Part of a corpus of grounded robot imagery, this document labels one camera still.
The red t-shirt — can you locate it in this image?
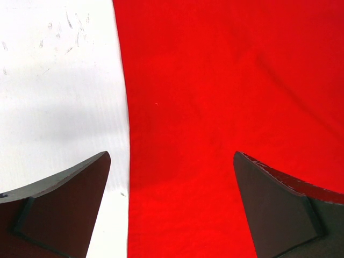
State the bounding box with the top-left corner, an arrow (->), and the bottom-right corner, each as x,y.
113,1 -> 343,257

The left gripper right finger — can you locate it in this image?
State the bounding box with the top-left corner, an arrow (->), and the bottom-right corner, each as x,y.
234,152 -> 343,257

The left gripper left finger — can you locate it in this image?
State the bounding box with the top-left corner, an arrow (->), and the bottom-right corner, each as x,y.
1,152 -> 111,257

